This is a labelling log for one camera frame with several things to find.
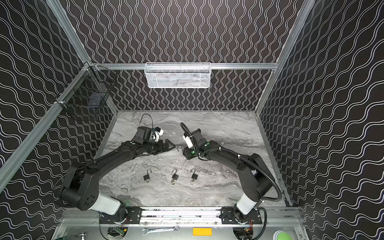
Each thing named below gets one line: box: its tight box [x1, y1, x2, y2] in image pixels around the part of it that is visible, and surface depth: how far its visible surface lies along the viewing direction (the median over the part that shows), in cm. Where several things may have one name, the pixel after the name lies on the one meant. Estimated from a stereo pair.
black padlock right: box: [190, 168, 198, 180], surface depth 89 cm
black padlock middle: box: [171, 168, 179, 181], surface depth 89 cm
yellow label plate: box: [192, 227, 213, 236], surface depth 71 cm
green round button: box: [277, 232, 292, 240], surface depth 70 cm
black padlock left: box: [143, 169, 152, 183], surface depth 88 cm
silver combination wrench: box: [142, 225, 180, 236], surface depth 72 cm
